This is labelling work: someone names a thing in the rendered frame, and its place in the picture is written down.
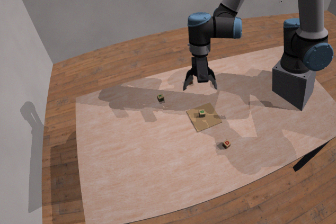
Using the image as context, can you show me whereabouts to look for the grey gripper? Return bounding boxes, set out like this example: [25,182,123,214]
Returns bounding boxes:
[183,54,217,91]

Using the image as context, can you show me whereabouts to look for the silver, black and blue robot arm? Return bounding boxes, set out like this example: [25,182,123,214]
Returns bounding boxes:
[188,0,334,83]

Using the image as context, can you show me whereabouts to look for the tan square mat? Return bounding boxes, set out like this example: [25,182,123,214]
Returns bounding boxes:
[186,102,222,132]

